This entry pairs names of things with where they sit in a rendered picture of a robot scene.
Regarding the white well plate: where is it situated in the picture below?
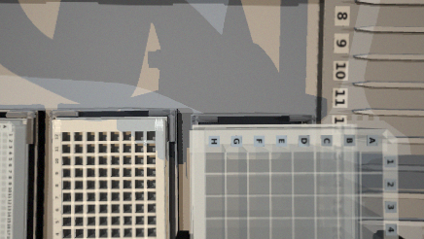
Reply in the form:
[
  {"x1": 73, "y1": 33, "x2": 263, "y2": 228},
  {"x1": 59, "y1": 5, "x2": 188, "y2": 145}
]
[{"x1": 53, "y1": 117, "x2": 169, "y2": 239}]

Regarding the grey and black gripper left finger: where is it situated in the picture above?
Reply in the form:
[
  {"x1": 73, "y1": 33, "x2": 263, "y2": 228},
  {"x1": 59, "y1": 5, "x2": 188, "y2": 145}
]
[{"x1": 175, "y1": 230, "x2": 190, "y2": 239}]

